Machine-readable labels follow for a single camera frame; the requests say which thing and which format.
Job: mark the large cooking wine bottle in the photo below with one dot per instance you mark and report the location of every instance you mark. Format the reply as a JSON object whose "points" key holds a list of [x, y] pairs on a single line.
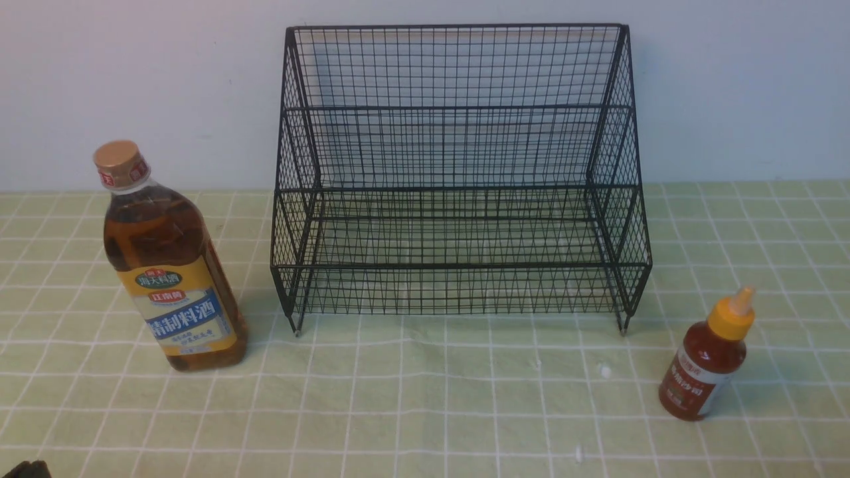
{"points": [[158, 243]]}

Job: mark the small red sauce bottle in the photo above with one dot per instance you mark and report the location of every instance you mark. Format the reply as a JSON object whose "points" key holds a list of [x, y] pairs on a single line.
{"points": [[711, 352]]}

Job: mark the dark object at bottom edge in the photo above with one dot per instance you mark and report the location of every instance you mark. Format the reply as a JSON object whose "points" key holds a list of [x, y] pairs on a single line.
{"points": [[29, 469]]}

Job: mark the black wire mesh shelf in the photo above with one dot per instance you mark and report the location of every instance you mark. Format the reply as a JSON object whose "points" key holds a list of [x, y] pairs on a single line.
{"points": [[459, 169]]}

